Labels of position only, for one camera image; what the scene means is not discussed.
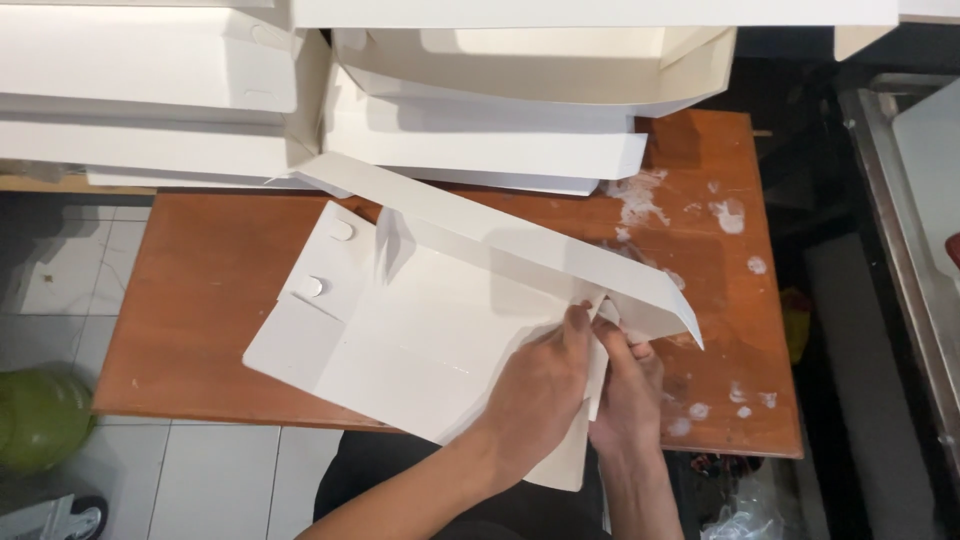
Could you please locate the green gas cylinder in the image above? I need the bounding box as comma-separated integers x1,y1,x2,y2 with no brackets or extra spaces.
0,366,99,475

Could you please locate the person's left hand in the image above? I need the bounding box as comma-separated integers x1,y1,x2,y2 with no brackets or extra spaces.
468,302,594,483

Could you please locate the grey cart with caster wheel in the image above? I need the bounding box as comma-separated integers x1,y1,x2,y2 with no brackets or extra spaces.
0,492,111,540

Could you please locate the white tray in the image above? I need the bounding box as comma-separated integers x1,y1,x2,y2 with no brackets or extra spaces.
891,78,960,280

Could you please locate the stack of white cardboard boxes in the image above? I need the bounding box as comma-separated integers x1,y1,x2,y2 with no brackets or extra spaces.
0,0,960,198

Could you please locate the stainless steel counter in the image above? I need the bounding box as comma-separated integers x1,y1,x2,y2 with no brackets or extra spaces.
835,72,960,485

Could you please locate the white cardboard box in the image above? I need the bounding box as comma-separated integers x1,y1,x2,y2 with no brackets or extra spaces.
241,152,705,494

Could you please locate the yellow bag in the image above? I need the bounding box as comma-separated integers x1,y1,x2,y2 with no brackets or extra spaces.
778,287,813,366

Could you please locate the clear plastic bag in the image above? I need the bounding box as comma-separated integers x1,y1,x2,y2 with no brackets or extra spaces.
699,480,789,540

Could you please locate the person's right hand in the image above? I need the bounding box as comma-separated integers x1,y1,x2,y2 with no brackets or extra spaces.
588,320,668,460

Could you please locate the wooden shelf board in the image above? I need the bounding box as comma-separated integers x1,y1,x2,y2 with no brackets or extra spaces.
0,172,157,197

